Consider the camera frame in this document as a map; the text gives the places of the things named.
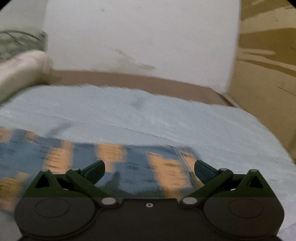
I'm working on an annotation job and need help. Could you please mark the blue orange patterned pants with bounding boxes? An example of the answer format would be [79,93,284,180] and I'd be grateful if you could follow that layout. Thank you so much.
[1,128,203,212]

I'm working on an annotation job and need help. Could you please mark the cream rolled comforter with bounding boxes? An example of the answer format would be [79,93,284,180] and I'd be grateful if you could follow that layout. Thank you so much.
[1,50,53,102]

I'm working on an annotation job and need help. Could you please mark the metal ornate headboard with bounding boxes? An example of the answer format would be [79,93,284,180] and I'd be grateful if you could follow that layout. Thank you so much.
[0,30,47,63]

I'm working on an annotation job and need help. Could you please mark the brown wooden bed frame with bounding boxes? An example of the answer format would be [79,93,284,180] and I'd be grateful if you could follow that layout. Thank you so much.
[43,70,234,107]

